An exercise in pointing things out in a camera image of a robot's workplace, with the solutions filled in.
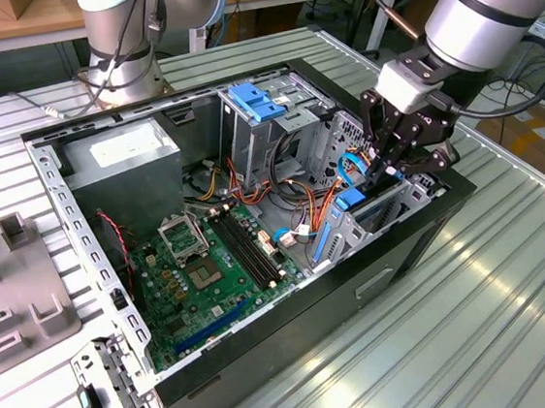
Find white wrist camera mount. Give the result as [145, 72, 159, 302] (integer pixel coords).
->
[373, 53, 454, 118]

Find black blue latch tab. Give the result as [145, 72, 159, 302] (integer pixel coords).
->
[74, 382, 105, 408]

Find brown box on desk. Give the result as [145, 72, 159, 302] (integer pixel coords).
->
[0, 0, 44, 23]

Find blue data wire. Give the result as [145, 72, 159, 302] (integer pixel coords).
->
[337, 148, 377, 191]

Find CPU socket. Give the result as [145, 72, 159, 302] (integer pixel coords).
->
[182, 253, 228, 293]

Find blue drive bay latch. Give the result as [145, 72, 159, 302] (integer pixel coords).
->
[227, 79, 289, 127]

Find grey optical drive cage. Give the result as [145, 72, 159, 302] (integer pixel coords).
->
[212, 67, 345, 195]

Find red yellow power wire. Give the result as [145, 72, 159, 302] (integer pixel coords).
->
[307, 141, 386, 235]

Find grey metal disk bay cage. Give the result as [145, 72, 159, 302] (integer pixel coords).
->
[292, 100, 458, 275]

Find grey expansion bracket plate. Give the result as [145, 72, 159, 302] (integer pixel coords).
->
[66, 330, 162, 408]

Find metal socket cover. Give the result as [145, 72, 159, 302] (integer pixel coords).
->
[155, 209, 212, 269]

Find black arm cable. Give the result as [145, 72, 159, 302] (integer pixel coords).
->
[0, 0, 178, 126]

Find grey parts rack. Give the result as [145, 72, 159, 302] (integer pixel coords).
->
[0, 204, 89, 385]

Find black open PC case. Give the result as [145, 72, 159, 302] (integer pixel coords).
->
[15, 40, 500, 408]

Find hard disk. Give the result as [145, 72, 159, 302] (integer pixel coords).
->
[301, 164, 415, 269]

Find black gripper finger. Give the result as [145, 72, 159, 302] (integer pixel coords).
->
[377, 138, 464, 182]
[356, 85, 416, 190]

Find short blue board wire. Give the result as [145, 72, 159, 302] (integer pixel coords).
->
[272, 222, 315, 250]

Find black case fan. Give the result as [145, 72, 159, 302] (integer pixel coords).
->
[91, 204, 147, 316]

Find black RAM slot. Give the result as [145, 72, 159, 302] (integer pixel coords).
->
[207, 208, 269, 297]
[216, 204, 279, 290]
[222, 202, 284, 285]
[211, 206, 273, 294]

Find grey power supply unit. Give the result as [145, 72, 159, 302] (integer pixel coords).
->
[57, 113, 191, 242]

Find red black fan wire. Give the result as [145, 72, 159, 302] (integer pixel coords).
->
[95, 206, 136, 281]

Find yellow black supply wires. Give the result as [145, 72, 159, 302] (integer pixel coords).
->
[181, 156, 228, 205]

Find blue expansion slot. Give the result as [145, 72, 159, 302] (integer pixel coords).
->
[169, 297, 256, 357]

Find cardboard box with labels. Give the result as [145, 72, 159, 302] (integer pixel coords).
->
[474, 105, 545, 196]

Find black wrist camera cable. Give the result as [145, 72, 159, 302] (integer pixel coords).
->
[420, 31, 545, 126]

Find thick black wire loop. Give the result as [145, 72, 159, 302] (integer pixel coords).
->
[264, 129, 317, 205]

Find orange red wire bundle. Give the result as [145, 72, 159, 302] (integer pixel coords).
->
[225, 148, 323, 238]

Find green motherboard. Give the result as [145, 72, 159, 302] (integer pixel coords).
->
[121, 195, 315, 375]

